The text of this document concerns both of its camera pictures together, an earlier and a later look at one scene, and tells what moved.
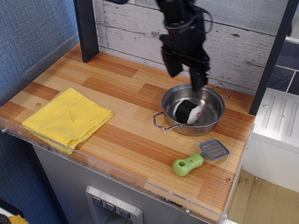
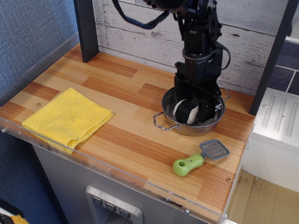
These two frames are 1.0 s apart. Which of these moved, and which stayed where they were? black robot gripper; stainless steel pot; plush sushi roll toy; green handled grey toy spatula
Moved: black robot gripper
Stayed: plush sushi roll toy; green handled grey toy spatula; stainless steel pot
